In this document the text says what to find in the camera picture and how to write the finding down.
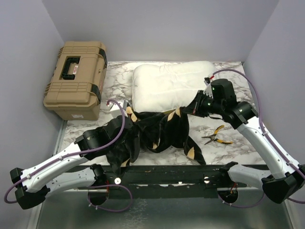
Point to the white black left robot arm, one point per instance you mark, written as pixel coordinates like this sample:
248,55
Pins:
63,171

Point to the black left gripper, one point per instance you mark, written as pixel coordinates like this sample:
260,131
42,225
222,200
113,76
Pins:
129,137

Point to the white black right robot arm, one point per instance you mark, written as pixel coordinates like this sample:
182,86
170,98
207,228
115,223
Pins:
284,176

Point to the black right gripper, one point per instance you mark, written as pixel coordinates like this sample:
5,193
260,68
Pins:
195,107

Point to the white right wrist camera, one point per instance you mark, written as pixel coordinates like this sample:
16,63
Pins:
209,80

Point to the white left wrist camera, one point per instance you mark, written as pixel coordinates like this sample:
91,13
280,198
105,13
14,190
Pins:
114,108

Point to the tan plastic tool case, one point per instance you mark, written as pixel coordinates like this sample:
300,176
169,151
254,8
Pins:
75,89

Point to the black yellow flower pillowcase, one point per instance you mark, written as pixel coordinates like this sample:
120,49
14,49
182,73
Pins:
156,132

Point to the white pillow yellow edge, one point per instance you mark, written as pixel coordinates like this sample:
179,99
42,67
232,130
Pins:
168,86

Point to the black mounting rail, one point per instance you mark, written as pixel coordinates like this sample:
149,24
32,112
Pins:
175,181

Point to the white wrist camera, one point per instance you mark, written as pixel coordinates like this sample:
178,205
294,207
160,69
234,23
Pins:
114,108
209,80

